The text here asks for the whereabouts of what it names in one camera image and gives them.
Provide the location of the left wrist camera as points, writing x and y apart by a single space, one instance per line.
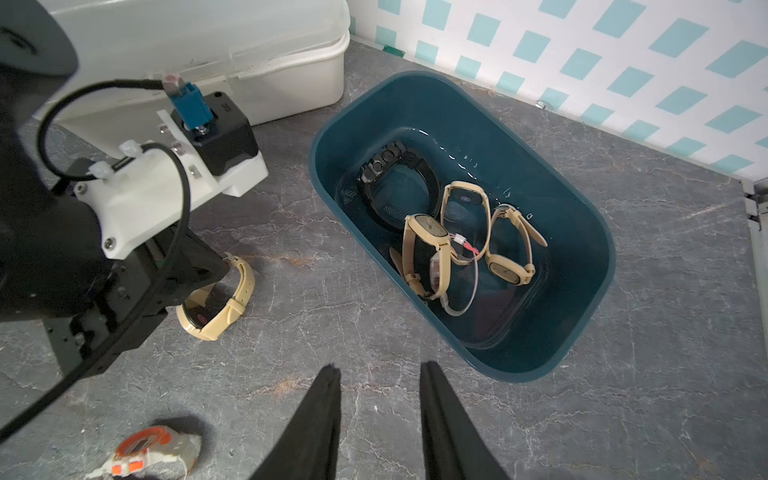
135 202

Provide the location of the black watch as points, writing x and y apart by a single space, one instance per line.
376 169

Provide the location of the beige watch lowest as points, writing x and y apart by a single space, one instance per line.
198 320

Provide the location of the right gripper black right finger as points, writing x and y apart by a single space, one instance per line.
452 446

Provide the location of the white translucent lidded toolbox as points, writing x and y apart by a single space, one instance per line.
274 59

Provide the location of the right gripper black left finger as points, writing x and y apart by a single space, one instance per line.
308 447

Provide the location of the grey pink strap watch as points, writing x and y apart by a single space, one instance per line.
456 280

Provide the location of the dark teal storage bin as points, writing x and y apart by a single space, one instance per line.
514 334

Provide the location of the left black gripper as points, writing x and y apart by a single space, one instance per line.
74 339

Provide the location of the white orange watch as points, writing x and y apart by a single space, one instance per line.
156 445

